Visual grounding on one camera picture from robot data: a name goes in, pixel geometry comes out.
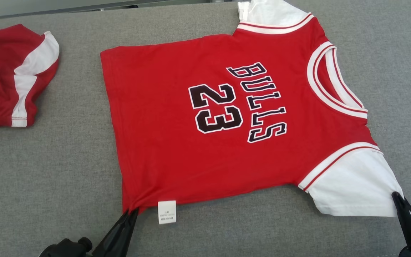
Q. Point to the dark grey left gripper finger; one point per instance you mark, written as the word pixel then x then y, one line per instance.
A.
pixel 111 239
pixel 127 235

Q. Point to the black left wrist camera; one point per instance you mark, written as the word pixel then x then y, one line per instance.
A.
pixel 66 248

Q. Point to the red Bulls 23 jersey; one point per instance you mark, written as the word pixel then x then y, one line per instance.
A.
pixel 155 107

